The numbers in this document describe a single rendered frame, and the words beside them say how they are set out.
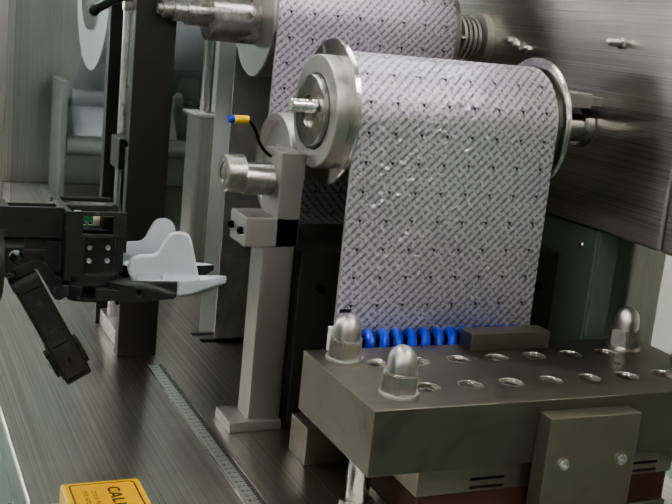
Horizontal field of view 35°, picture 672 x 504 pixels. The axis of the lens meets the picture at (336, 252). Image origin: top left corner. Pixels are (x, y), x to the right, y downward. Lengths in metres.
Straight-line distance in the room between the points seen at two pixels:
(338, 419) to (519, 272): 0.31
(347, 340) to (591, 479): 0.26
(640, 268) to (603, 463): 0.48
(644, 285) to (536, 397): 0.51
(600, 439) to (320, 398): 0.26
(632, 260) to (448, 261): 0.38
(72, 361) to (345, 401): 0.25
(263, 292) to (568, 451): 0.36
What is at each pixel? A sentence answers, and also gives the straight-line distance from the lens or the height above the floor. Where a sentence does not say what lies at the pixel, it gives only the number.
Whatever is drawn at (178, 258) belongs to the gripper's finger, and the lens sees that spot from 0.96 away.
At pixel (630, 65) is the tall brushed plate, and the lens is 1.19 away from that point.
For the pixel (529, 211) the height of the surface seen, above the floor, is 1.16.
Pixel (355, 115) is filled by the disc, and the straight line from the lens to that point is 1.02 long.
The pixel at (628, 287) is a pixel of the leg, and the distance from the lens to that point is 1.43.
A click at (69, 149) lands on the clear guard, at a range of 2.01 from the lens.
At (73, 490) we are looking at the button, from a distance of 0.96.
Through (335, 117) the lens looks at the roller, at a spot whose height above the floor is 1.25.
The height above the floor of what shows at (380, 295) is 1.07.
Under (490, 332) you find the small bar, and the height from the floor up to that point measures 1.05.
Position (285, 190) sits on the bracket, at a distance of 1.09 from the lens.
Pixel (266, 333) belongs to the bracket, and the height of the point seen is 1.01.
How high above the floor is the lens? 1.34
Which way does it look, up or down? 12 degrees down
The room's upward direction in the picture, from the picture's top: 6 degrees clockwise
